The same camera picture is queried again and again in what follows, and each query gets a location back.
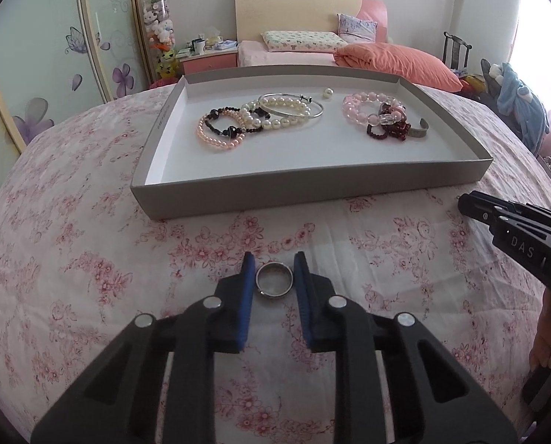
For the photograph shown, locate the beige and pink headboard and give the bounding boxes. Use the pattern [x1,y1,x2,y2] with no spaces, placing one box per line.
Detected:
[235,0,389,43]

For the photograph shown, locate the black bead bracelet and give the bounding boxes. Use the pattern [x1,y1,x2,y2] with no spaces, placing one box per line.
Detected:
[206,106,269,142]

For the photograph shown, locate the purple printed pillow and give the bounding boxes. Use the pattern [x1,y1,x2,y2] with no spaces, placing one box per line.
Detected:
[338,13,378,43]

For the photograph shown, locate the person's right hand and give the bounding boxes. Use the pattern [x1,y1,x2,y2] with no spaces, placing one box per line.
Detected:
[530,305,551,371]

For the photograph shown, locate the silver bangle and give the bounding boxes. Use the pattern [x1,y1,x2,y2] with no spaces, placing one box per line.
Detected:
[258,93,325,120]

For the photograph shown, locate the floral cream pillow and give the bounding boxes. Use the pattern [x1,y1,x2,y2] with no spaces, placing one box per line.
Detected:
[263,30,348,54]

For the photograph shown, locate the pink bed sheet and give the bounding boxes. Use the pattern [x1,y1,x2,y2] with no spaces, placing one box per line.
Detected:
[237,41,345,68]

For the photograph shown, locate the blue plush robe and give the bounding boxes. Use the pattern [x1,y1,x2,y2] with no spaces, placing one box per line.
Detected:
[490,62,551,153]

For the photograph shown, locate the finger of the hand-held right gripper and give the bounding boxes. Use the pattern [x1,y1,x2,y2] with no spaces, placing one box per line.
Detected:
[474,192,551,241]
[458,192,551,284]

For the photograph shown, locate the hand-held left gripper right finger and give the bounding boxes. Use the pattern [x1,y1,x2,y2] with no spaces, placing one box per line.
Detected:
[294,251,519,444]

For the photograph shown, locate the pink glass bead bracelet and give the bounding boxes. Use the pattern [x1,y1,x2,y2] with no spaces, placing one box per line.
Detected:
[342,91,408,127]

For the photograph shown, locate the dark red bead bracelet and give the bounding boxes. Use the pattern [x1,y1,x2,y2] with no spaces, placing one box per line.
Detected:
[367,118,412,142]

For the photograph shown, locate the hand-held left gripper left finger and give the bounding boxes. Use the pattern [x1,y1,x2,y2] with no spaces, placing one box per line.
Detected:
[30,252,258,444]

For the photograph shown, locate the black wooden chair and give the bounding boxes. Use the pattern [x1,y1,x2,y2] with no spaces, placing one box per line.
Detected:
[443,31,470,72]

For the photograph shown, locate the pink nightstand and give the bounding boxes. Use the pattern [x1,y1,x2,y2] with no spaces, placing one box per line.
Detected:
[178,46,238,77]

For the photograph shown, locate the flower-print wardrobe doors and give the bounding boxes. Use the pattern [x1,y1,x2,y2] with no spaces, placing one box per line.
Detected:
[0,0,153,213]

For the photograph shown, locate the silver ring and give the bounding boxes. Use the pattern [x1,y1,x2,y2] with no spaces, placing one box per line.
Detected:
[256,263,295,297]

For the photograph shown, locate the white pearl bracelet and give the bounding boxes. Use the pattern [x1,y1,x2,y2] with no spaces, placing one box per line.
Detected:
[241,95,313,131]

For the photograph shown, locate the pink pearl bracelet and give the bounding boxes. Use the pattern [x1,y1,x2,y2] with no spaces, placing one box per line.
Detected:
[197,113,246,152]

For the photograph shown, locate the pink floral bed cover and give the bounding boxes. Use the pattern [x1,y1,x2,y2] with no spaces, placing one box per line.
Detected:
[0,85,551,444]

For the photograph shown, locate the grey cardboard tray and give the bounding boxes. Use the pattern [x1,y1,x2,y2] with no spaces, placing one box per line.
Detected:
[130,65,494,220]

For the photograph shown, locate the plush toy display tube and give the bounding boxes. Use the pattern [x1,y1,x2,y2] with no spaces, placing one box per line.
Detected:
[139,0,179,81]

